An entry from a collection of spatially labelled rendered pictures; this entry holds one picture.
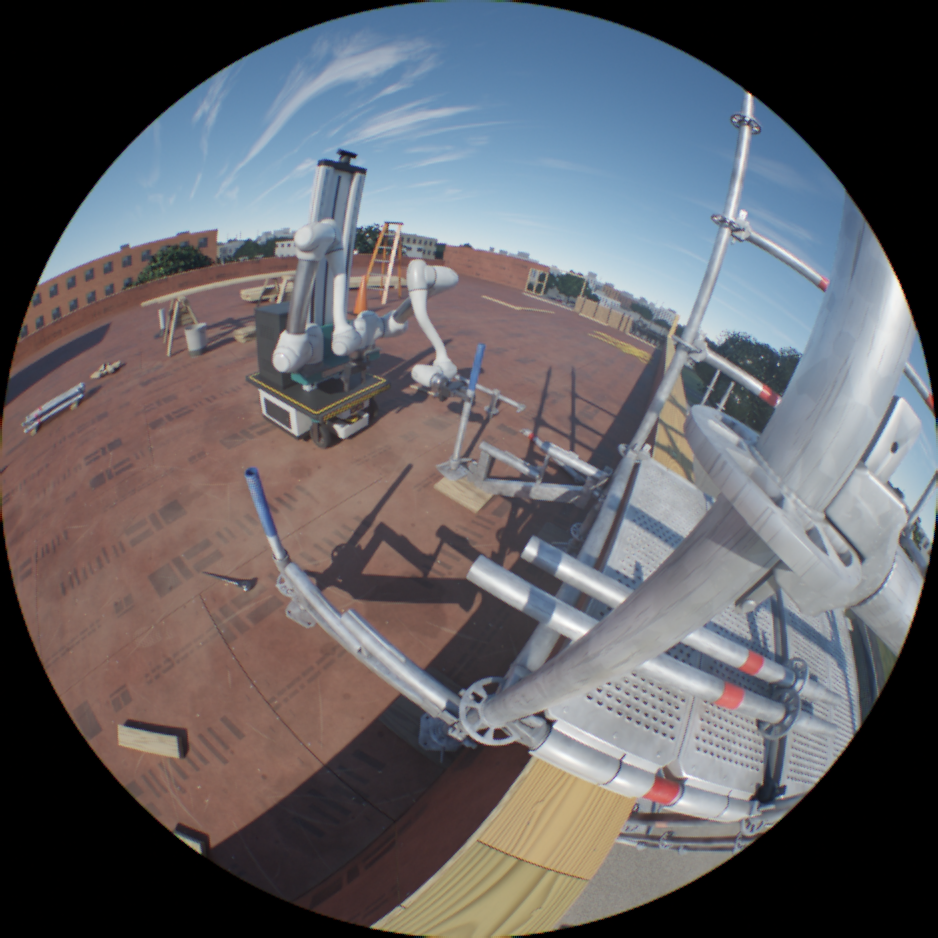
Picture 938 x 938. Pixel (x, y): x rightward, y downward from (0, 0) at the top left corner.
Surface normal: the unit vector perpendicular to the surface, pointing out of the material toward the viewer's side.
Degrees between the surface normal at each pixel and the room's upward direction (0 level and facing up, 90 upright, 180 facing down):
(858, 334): 90
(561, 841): 0
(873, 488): 90
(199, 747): 0
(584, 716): 0
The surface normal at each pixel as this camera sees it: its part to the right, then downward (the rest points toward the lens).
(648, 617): -0.91, 0.07
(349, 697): 0.20, -0.76
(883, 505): -0.70, 0.33
